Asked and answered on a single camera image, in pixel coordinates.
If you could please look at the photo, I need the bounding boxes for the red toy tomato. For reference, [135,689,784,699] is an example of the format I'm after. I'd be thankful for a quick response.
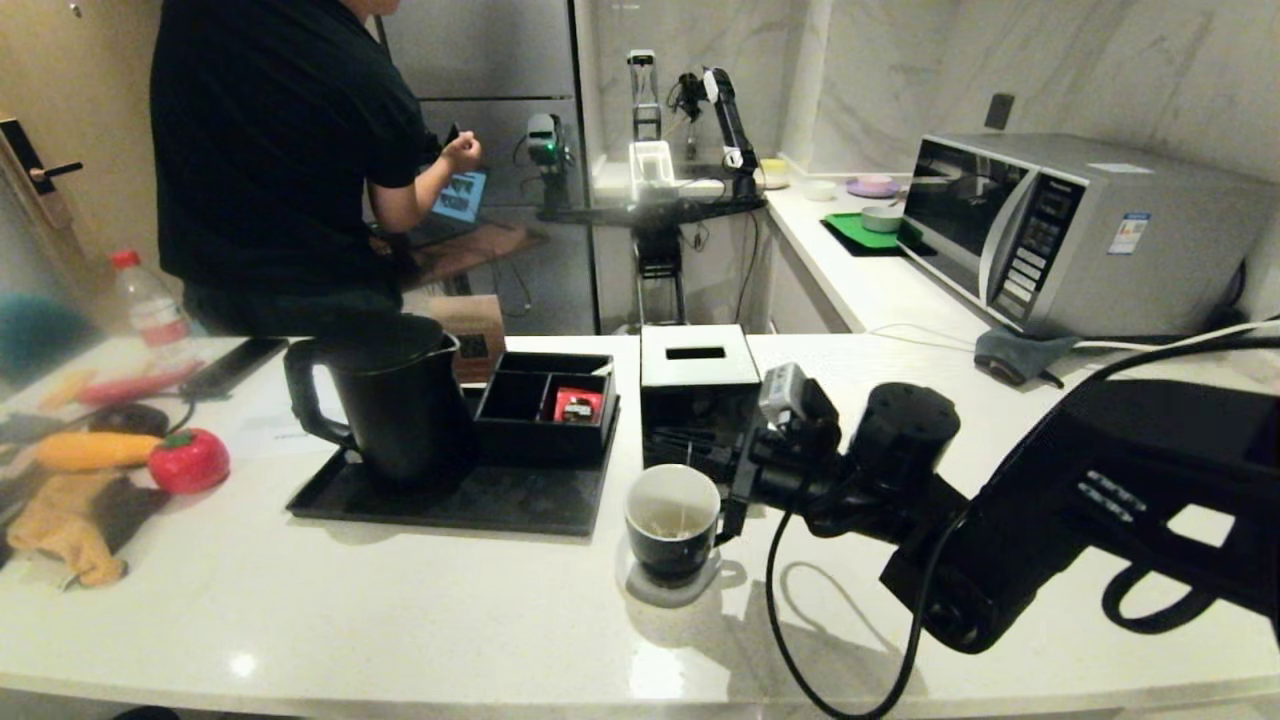
[148,428,231,495]

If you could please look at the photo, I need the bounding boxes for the person in black t-shirt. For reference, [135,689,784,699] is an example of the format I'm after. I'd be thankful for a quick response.
[150,0,483,337]

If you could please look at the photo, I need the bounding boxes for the upright black gripper stand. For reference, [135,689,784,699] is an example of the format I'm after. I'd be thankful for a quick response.
[627,47,663,141]

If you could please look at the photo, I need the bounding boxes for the silver microwave oven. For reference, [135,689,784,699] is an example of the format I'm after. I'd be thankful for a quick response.
[897,130,1278,338]

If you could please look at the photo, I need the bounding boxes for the person's bare hand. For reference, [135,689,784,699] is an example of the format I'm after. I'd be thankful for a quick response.
[440,130,483,174]

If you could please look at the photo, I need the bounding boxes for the grey-blue cloth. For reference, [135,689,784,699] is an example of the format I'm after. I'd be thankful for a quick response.
[973,326,1081,387]

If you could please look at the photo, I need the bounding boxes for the plastic bottle red cap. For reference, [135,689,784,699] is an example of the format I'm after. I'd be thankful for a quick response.
[110,250,198,369]

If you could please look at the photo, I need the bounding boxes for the black tissue box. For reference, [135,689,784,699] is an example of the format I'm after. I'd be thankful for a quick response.
[638,322,762,471]

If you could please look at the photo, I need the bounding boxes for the black serving tray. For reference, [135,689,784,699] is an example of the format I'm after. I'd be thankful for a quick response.
[286,388,621,538]

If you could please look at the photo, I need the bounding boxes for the brown QR code sign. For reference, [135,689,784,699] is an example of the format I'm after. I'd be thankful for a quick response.
[430,293,508,384]

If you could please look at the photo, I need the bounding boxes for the dark door handle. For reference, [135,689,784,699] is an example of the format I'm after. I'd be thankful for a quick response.
[0,118,83,196]

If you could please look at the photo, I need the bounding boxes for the white dish rack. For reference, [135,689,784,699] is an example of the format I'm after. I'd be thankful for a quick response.
[627,139,677,199]

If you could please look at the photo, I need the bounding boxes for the green cutting board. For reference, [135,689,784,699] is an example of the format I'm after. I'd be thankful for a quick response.
[824,210,906,249]

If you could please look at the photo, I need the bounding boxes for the red sachet packet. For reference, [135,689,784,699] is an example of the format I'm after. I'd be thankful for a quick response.
[553,388,605,425]

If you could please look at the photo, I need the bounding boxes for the wooden desk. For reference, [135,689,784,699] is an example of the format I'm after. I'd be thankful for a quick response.
[400,222,549,291]

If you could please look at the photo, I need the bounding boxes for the tan cloth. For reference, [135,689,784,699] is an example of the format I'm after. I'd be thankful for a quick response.
[5,470,166,589]

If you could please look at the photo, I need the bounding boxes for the black electric kettle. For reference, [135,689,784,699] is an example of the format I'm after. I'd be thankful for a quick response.
[283,314,477,491]

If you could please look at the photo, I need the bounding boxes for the black cup white inside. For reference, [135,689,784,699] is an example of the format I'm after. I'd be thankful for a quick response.
[625,464,746,583]

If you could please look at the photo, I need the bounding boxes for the yellow toy corn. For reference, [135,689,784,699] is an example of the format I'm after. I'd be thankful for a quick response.
[35,432,161,473]

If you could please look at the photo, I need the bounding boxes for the grey refrigerator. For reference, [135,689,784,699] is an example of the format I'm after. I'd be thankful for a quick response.
[380,0,601,334]

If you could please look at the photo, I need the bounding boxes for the teal chair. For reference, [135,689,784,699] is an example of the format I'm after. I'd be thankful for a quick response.
[0,292,96,379]

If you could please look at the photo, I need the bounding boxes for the thick white power cable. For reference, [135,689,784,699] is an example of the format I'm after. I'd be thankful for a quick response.
[1075,316,1280,353]

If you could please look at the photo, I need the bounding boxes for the pink toy vegetable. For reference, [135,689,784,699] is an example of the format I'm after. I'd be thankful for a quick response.
[78,365,201,407]

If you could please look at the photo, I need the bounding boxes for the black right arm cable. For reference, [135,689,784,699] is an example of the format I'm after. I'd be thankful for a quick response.
[764,335,1280,720]

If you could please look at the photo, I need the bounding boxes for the green cutting mat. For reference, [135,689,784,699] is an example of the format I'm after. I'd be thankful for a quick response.
[820,212,936,257]

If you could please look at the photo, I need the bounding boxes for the black compartment organizer box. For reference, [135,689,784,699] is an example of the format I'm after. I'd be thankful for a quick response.
[474,350,620,467]

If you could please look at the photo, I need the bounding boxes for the open laptop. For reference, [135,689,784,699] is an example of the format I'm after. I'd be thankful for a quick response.
[428,170,489,227]

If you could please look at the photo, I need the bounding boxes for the black smartphone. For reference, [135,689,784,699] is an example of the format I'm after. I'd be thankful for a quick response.
[180,337,291,401]

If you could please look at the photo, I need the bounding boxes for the white printed paper sheet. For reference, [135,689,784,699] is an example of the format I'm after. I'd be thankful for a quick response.
[222,395,346,459]

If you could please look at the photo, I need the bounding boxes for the beige wooden door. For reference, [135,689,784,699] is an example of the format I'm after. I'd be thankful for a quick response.
[0,0,166,291]

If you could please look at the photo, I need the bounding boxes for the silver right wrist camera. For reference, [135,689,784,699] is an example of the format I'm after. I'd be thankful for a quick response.
[757,361,842,433]

